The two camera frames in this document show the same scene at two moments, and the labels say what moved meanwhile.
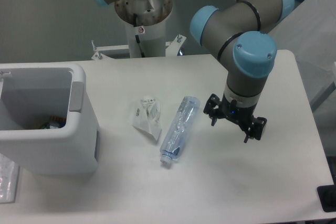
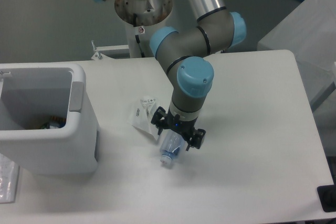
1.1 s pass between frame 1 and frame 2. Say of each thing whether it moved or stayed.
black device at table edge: stayed
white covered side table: stayed
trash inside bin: stayed
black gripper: moved
